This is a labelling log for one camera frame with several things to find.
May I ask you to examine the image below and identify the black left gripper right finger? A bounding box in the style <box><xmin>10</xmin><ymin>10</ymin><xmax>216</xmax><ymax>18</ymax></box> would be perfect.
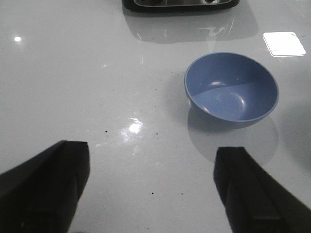
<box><xmin>213</xmin><ymin>147</ymin><xmax>311</xmax><ymax>233</ymax></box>

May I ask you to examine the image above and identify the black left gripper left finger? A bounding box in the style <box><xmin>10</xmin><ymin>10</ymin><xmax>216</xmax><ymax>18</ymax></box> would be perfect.
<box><xmin>0</xmin><ymin>140</ymin><xmax>89</xmax><ymax>233</ymax></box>

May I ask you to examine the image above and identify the blue bowl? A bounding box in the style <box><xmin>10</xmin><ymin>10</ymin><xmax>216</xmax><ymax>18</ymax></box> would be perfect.
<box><xmin>184</xmin><ymin>52</ymin><xmax>279</xmax><ymax>128</ymax></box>

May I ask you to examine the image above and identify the black and chrome toaster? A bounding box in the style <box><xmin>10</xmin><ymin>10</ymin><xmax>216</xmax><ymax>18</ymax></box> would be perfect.
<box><xmin>121</xmin><ymin>0</ymin><xmax>240</xmax><ymax>13</ymax></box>

